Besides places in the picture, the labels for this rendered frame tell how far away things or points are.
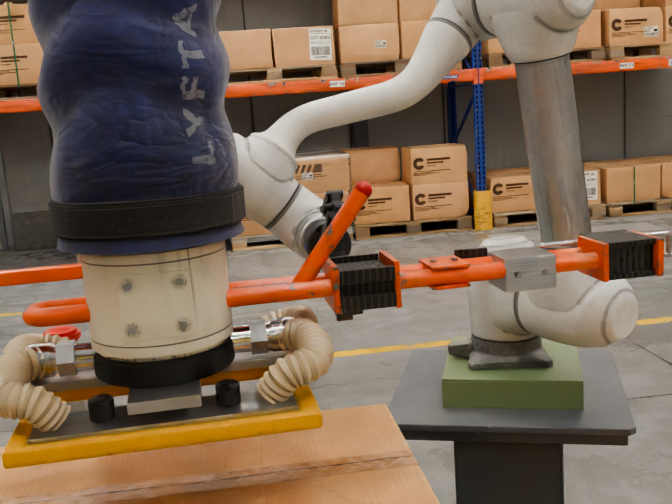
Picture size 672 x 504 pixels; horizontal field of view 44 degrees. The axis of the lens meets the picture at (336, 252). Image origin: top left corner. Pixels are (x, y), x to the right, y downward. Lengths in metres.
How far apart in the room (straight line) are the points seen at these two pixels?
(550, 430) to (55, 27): 1.20
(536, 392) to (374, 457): 0.73
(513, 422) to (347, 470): 0.70
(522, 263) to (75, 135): 0.56
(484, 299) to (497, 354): 0.13
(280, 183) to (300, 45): 6.79
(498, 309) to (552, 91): 0.49
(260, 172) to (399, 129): 8.25
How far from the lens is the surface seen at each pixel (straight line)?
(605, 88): 10.44
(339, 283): 1.00
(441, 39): 1.63
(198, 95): 0.93
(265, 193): 1.43
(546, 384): 1.79
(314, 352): 0.95
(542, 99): 1.59
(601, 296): 1.65
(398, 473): 1.08
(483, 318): 1.84
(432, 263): 1.06
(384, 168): 8.80
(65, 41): 0.93
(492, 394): 1.80
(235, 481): 1.10
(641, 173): 9.24
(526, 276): 1.08
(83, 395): 1.12
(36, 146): 9.68
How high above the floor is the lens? 1.42
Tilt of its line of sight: 11 degrees down
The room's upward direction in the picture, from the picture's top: 4 degrees counter-clockwise
